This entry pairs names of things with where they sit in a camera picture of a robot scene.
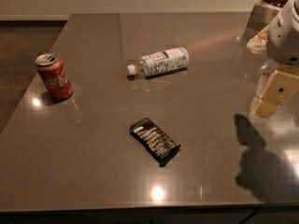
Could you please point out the black rxbar chocolate wrapper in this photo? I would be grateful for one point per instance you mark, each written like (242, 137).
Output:
(159, 145)

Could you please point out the jar of coffee beans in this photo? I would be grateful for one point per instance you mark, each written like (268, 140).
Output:
(263, 12)

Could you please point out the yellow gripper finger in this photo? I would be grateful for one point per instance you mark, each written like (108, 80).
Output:
(274, 90)

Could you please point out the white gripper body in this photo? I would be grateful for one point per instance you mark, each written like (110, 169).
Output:
(284, 39)

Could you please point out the red coca-cola can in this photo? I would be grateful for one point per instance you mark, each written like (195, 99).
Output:
(54, 76)

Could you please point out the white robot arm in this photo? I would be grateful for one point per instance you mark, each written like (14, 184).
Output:
(291, 7)

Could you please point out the snack packet at table edge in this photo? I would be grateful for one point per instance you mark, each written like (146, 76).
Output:
(258, 42)

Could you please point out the clear plastic water bottle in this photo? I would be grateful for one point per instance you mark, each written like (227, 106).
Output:
(160, 62)

